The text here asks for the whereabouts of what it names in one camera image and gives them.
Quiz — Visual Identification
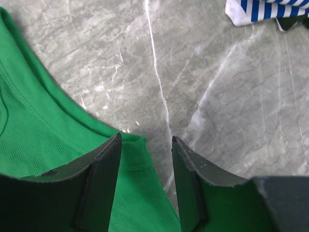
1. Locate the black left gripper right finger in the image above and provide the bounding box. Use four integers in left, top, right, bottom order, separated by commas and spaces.
172, 136, 309, 232

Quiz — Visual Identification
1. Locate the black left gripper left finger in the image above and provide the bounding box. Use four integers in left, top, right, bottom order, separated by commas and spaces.
0, 133, 122, 232

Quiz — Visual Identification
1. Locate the green tank top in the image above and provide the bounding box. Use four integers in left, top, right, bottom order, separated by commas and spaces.
0, 9, 181, 232

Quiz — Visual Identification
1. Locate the blue striped folded tank top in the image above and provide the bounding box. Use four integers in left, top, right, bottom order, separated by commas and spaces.
225, 0, 309, 27

